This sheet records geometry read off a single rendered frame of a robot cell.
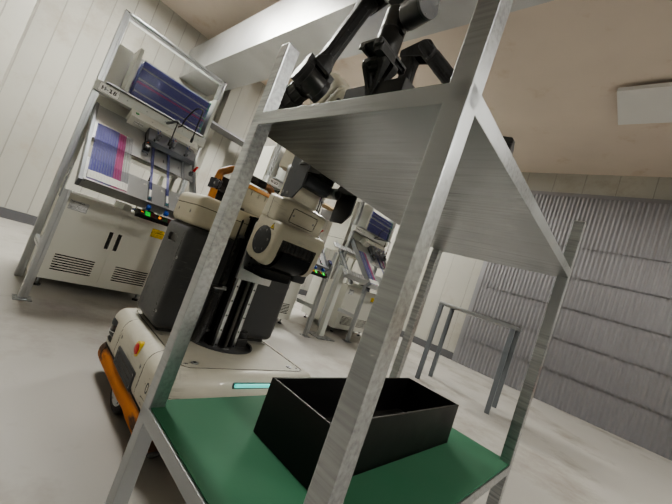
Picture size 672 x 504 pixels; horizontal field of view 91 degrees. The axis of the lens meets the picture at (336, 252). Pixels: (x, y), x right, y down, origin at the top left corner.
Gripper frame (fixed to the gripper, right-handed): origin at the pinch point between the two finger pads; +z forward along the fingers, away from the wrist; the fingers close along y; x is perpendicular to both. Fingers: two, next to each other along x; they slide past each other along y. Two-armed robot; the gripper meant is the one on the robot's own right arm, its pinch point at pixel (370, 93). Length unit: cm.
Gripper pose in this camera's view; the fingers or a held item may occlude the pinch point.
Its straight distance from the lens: 81.9
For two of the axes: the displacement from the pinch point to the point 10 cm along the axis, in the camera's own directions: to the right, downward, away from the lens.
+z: -3.4, 9.4, -0.7
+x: -6.8, -1.9, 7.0
